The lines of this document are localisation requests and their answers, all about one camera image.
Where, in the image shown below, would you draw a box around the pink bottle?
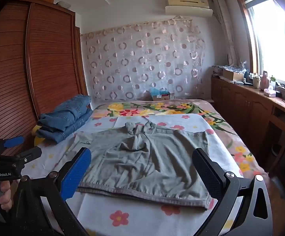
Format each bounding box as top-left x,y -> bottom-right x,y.
260,71 -> 271,90

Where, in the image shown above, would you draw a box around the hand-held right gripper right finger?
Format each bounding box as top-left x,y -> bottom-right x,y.
192,147 -> 274,236

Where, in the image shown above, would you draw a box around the open cardboard box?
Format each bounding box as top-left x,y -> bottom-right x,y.
222,68 -> 245,81

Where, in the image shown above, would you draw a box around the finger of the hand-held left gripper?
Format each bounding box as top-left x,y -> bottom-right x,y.
0,147 -> 42,164
0,136 -> 25,153

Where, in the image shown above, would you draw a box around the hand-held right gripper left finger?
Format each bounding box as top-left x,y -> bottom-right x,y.
10,147 -> 92,236

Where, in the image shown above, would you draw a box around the white tied curtain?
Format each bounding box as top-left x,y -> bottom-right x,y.
212,0 -> 239,65

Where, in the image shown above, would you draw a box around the wooden side cabinet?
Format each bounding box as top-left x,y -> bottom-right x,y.
211,75 -> 285,177

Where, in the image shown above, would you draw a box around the wooden slatted wardrobe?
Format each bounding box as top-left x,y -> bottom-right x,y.
0,0 -> 89,158

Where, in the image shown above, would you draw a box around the window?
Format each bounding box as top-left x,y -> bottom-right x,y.
233,0 -> 285,91

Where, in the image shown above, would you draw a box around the blue plastic packet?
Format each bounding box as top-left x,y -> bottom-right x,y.
149,87 -> 170,97

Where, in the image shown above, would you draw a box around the white flower-print blanket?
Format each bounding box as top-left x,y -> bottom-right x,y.
19,113 -> 243,236

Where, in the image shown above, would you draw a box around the wall air conditioner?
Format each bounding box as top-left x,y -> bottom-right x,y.
165,0 -> 213,18

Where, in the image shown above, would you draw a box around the folded blue jeans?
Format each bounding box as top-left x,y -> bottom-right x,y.
38,94 -> 92,128
35,111 -> 94,145

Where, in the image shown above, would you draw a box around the grey pants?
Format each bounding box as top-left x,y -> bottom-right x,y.
60,121 -> 215,210

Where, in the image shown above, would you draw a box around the circle-patterned sheer curtain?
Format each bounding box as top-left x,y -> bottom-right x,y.
80,16 -> 207,102

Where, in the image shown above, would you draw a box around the small cardboard box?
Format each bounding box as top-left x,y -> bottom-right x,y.
153,93 -> 175,101

